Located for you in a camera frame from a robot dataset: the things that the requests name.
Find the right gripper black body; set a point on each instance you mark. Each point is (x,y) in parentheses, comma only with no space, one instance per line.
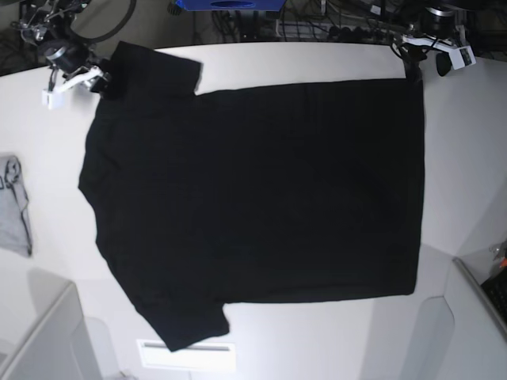
(68,56)

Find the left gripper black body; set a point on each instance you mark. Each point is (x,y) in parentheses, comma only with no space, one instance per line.
(437,22)

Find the black T-shirt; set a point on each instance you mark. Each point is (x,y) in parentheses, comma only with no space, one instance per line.
(309,192)

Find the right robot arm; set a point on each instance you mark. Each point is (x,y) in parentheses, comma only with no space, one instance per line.
(46,25)

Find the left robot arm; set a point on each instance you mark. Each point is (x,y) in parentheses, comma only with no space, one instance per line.
(454,5)

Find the grey folded T-shirt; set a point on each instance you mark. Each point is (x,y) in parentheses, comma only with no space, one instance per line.
(16,235)

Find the black power strip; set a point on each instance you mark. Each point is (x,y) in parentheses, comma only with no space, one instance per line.
(356,35)

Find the blue box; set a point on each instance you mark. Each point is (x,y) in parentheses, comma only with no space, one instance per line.
(210,5)

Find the black keyboard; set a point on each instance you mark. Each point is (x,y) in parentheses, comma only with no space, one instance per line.
(495,290)

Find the white label plate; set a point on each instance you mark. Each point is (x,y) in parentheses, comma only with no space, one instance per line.
(210,357)

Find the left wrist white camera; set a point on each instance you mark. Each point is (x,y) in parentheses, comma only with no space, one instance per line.
(462,57)

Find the wrist white camera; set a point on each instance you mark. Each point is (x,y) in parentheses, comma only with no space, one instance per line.
(462,57)
(52,99)

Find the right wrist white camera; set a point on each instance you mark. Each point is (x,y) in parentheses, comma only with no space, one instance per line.
(52,99)

